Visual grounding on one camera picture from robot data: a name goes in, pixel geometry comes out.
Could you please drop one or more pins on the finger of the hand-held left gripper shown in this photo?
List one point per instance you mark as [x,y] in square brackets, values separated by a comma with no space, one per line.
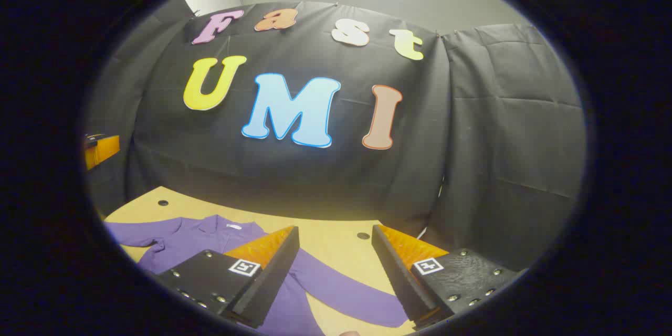
[105,151]

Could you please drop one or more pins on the purple collared shirt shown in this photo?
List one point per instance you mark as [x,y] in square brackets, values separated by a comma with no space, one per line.
[325,283]

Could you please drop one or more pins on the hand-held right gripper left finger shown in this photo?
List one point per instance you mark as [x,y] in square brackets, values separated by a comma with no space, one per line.
[273,273]

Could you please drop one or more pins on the black backdrop cloth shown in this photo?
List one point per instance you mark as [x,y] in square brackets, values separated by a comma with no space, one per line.
[472,142]

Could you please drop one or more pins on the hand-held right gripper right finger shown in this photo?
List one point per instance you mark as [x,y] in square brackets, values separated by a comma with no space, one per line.
[399,273]

